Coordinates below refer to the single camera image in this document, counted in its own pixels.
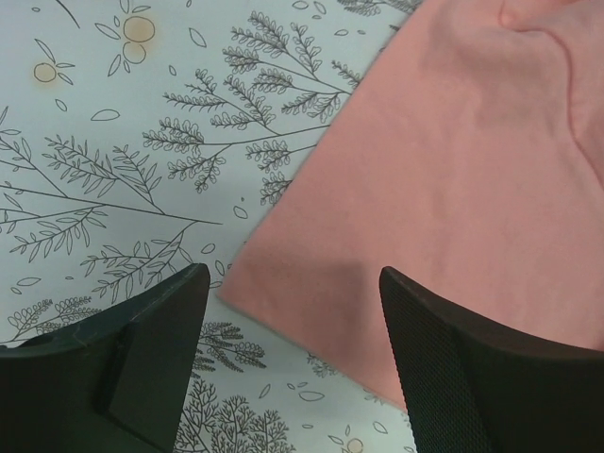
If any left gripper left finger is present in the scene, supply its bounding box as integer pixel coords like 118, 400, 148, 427
1, 263, 210, 453

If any salmon pink t-shirt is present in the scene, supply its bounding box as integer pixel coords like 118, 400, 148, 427
219, 1, 603, 407

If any floral patterned table mat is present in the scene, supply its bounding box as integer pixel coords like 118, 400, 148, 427
1, 1, 417, 452

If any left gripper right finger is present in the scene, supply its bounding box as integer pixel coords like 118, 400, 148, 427
379, 267, 603, 452

